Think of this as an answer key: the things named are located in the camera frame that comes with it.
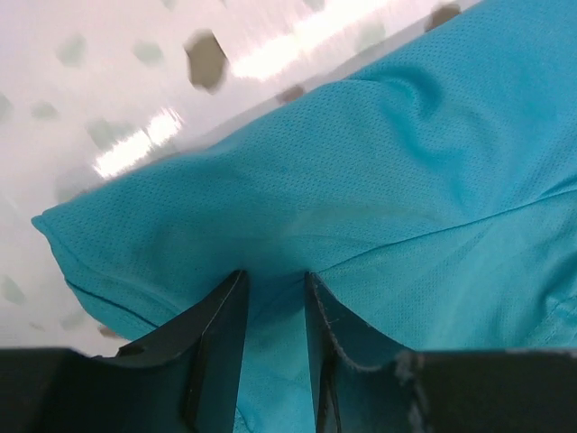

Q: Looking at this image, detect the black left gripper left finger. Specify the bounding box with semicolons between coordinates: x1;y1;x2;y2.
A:
1;271;250;432

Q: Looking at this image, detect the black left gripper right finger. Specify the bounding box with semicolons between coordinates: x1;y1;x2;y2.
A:
305;273;576;433

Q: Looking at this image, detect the teal t shirt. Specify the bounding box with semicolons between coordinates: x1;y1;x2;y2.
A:
32;1;576;432

